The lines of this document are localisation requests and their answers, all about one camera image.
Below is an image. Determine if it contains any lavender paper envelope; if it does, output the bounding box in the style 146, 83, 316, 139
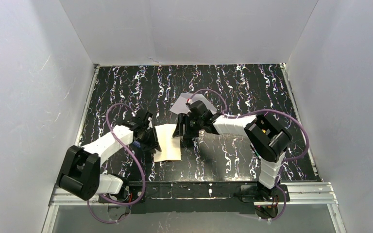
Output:
170, 93, 217, 114

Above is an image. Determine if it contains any tan bordered letter paper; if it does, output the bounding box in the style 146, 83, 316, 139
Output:
153, 124, 181, 163

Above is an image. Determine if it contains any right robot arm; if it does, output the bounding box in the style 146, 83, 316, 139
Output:
172, 111, 292, 200

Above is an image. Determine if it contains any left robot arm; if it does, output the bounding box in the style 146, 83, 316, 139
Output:
56, 110, 161, 200

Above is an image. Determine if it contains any blue red screwdriver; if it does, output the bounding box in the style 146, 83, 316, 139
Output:
132, 141, 141, 149

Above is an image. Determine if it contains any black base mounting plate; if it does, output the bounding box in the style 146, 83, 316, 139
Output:
96, 181, 290, 216

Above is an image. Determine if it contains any white green glue stick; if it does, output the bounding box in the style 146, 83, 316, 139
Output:
251, 144, 258, 159

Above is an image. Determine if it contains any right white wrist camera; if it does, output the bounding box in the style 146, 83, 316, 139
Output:
186, 100, 214, 119

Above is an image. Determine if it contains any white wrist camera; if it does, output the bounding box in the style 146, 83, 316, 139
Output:
145, 116, 153, 128
186, 100, 214, 119

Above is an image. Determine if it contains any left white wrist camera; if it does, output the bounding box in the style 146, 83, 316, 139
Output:
145, 116, 153, 128

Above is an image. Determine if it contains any aluminium frame rail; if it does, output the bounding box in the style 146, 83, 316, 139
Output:
42, 182, 346, 233

